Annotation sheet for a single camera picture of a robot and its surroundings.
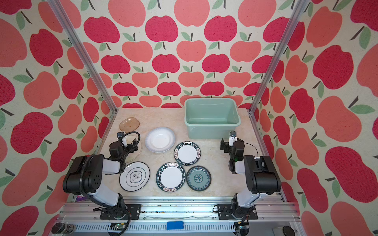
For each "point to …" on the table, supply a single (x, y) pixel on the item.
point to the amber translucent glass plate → (129, 124)
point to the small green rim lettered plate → (187, 153)
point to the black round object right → (288, 231)
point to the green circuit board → (117, 226)
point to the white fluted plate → (160, 139)
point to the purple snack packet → (79, 198)
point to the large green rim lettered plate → (170, 177)
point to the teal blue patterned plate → (198, 178)
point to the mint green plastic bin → (211, 118)
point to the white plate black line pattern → (134, 176)
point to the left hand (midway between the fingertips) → (129, 141)
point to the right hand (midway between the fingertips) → (232, 141)
